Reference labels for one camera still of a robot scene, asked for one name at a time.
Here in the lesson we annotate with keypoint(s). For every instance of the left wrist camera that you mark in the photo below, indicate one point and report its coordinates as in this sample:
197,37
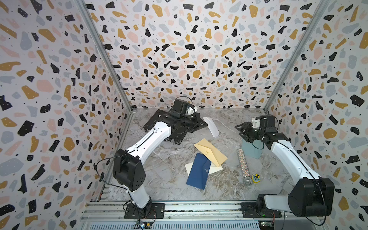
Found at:
191,109

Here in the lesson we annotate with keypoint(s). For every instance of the yellow round tape measure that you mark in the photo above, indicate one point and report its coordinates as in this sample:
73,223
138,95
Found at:
256,178

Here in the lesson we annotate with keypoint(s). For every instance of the aluminium right corner post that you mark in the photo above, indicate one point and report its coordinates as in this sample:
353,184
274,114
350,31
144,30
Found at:
320,9

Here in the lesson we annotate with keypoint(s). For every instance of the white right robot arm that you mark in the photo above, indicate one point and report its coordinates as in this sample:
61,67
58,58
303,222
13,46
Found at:
312,194

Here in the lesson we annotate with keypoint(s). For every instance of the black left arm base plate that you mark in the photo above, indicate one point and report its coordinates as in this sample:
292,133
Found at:
151,211

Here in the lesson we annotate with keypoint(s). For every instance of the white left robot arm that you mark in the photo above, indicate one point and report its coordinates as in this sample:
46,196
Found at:
128,167

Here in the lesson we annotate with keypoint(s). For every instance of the cream envelope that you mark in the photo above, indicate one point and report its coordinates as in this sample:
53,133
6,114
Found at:
212,169

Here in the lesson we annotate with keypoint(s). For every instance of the glitter filled clear tube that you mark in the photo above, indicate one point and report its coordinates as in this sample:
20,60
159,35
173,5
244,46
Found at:
247,177

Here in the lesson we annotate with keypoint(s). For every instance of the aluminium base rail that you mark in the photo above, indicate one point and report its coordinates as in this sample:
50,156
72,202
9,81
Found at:
191,215

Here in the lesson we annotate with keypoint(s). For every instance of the white letter paper green border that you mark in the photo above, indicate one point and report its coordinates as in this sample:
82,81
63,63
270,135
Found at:
212,127

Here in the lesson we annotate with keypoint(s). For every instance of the aluminium left corner post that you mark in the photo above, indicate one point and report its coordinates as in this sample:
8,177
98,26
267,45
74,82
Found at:
81,6

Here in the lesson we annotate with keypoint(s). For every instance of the aluminium corner post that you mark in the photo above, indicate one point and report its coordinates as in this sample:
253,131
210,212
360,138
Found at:
81,6
320,9

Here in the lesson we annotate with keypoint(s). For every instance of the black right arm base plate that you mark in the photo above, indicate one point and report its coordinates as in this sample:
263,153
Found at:
252,210

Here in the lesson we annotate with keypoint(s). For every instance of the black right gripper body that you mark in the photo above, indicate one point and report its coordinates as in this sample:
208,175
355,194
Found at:
255,134

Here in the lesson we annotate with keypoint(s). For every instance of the black hard case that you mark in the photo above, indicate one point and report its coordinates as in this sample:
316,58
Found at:
179,126

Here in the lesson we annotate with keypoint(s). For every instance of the yellow kraft envelope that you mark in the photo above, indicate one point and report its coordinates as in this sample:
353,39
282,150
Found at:
211,152

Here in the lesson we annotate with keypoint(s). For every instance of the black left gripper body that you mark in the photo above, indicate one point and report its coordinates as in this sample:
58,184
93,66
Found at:
189,122

